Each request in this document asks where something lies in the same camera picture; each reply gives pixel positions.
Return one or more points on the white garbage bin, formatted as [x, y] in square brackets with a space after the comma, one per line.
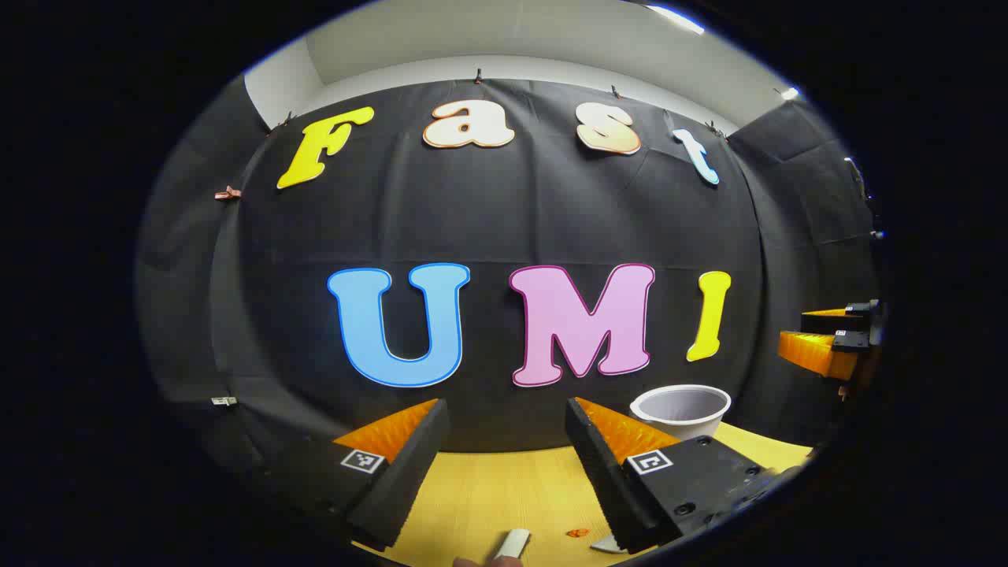
[683, 413]

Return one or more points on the white cloth clip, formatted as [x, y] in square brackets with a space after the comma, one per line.
[224, 401]

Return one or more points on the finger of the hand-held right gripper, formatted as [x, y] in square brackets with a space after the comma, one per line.
[815, 353]
[835, 321]

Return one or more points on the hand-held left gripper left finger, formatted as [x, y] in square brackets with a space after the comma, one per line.
[409, 480]

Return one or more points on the white dustpan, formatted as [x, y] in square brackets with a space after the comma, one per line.
[608, 545]

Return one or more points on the small white broom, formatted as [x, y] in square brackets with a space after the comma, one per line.
[512, 543]

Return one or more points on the wooden desktop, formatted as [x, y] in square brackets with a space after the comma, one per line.
[488, 488]

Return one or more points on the copper cloth clip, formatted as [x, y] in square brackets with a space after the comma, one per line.
[227, 193]

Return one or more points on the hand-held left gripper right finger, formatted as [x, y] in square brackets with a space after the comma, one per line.
[602, 480]

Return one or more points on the ceiling light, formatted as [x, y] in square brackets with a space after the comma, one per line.
[789, 94]

